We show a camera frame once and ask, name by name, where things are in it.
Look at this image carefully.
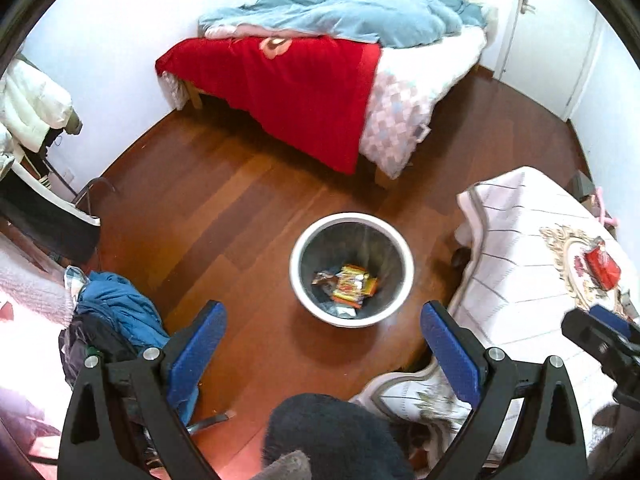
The white door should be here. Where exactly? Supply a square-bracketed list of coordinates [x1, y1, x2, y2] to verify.
[494, 0, 604, 122]

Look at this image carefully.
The red snack packet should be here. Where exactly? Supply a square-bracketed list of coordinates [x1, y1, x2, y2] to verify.
[584, 246, 622, 292]

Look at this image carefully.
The pink checkered bed sheet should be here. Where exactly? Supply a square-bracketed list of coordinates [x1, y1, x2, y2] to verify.
[157, 26, 486, 179]

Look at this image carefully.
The black trash bin liner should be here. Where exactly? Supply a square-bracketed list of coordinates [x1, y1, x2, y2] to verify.
[298, 220, 407, 321]

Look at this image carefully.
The yellow snack wrapper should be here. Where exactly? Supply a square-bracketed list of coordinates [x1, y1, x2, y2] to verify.
[331, 264, 378, 309]

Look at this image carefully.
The blue clothes pile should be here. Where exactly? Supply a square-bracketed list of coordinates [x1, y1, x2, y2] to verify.
[58, 272, 169, 386]

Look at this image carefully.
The white jacket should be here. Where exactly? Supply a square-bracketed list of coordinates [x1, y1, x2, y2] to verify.
[1, 56, 82, 176]

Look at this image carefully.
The black fuzzy trouser leg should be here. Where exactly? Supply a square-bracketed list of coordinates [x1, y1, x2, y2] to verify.
[262, 393, 414, 479]

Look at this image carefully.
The teal duvet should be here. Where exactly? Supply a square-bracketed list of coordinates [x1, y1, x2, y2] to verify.
[198, 0, 487, 49]

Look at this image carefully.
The white patterned tablecloth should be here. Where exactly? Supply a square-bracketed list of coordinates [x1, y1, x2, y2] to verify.
[349, 164, 640, 466]

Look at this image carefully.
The white round trash bin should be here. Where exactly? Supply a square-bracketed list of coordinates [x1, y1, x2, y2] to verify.
[288, 211, 416, 330]

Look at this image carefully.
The red blanket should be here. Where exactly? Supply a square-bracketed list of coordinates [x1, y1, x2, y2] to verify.
[155, 36, 381, 176]

